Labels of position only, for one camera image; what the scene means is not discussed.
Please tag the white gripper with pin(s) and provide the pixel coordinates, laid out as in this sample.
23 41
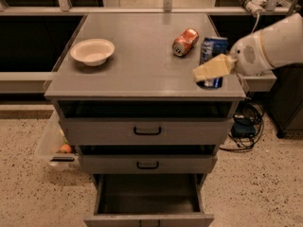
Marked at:
248 57

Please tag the blue pepsi can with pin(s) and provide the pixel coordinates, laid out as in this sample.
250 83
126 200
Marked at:
210 48

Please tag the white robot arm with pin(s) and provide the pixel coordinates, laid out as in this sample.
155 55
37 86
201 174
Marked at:
267 49

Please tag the crushed orange soda can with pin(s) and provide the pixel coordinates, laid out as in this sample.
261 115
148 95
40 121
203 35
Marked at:
185 42

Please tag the grey drawer cabinet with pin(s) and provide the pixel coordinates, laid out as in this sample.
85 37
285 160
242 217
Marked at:
142 80

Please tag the grey top drawer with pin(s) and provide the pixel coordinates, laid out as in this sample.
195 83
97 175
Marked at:
211 131

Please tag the grey drawer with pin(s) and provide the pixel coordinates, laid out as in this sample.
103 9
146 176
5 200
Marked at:
147 164
211 131
151 200

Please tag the grey middle drawer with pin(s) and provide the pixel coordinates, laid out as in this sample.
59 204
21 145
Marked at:
147 164

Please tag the grey bottom drawer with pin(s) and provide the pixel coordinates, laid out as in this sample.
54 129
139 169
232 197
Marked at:
151 200

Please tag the blue box on floor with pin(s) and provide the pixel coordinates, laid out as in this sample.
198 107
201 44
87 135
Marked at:
243 128

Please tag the white power strip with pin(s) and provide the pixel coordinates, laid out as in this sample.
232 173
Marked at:
254 7

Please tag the dark cabinet at right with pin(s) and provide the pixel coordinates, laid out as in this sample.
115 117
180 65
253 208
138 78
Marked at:
286 99

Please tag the white paper bowl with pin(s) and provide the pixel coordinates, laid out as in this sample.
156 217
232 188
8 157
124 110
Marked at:
93 52

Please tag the orange fruit in bin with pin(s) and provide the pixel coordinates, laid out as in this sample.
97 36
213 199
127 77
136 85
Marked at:
66 149

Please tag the clear plastic storage bin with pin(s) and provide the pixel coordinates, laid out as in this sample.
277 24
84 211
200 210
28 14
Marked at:
50 144

